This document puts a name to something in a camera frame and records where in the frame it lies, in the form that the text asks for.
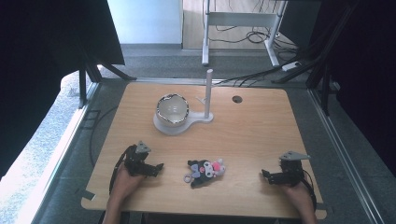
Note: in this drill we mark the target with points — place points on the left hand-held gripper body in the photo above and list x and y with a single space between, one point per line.
135 160

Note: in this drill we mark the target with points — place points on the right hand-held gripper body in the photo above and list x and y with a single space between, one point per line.
292 169

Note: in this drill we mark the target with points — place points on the person's left hand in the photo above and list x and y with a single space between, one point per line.
126 183

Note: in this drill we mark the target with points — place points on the person's right hand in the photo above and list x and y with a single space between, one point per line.
297 196

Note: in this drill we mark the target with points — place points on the white bowl with dark rim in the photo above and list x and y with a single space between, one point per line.
172 109

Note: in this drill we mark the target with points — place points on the black metal stand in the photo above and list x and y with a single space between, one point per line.
323 77
90 77

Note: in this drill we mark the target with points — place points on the white power strip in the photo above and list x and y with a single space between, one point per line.
291 66

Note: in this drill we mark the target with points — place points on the black curtain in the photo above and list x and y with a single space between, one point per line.
367 77
37 62

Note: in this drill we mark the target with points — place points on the white board panel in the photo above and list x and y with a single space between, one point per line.
144 21

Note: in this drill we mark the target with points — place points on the white metal desk frame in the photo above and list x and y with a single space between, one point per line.
241 19

